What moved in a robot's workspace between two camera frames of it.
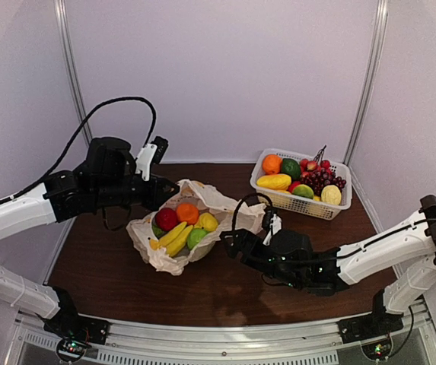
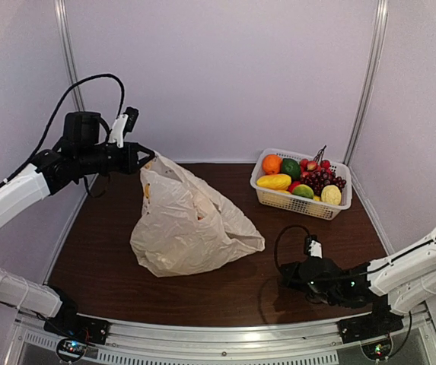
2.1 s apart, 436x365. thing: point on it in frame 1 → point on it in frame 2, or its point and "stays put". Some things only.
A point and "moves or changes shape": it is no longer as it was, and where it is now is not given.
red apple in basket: [293, 185] stays put
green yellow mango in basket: [303, 190] stays put
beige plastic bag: [232, 218] moves or changes shape
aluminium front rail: [412, 341] stays put
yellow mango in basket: [278, 181] stays put
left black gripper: [155, 198] → [130, 163]
